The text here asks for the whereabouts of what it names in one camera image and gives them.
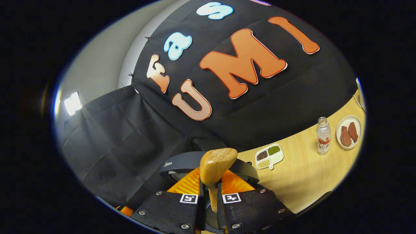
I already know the white divided bean dish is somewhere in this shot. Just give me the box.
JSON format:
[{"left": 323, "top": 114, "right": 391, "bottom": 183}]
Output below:
[{"left": 255, "top": 143, "right": 284, "bottom": 170}]

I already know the wooden spoon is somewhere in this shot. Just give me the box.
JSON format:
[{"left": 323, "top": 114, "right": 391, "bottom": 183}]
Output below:
[{"left": 200, "top": 148, "right": 238, "bottom": 212}]

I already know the white round plate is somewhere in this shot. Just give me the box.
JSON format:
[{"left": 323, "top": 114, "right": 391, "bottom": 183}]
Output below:
[{"left": 336, "top": 115, "right": 362, "bottom": 150}]

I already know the black and silver rice cooker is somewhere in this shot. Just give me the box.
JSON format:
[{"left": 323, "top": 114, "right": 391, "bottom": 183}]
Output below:
[{"left": 159, "top": 150, "right": 260, "bottom": 234}]

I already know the ceiling light panel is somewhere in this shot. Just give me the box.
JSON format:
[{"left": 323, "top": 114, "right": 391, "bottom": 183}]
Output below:
[{"left": 63, "top": 92, "right": 83, "bottom": 116}]

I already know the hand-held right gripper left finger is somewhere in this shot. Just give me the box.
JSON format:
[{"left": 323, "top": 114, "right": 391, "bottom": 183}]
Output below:
[{"left": 130, "top": 167, "right": 206, "bottom": 234}]

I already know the clear plastic drink bottle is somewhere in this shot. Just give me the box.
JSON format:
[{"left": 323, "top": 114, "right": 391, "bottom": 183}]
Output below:
[{"left": 316, "top": 117, "right": 331, "bottom": 155}]

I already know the red meat piece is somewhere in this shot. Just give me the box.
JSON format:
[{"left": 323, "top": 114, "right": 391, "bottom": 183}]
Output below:
[
  {"left": 348, "top": 122, "right": 358, "bottom": 143},
  {"left": 340, "top": 126, "right": 352, "bottom": 147}
]

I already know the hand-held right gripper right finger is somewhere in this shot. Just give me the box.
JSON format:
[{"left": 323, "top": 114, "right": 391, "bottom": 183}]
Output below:
[{"left": 216, "top": 167, "right": 296, "bottom": 234}]

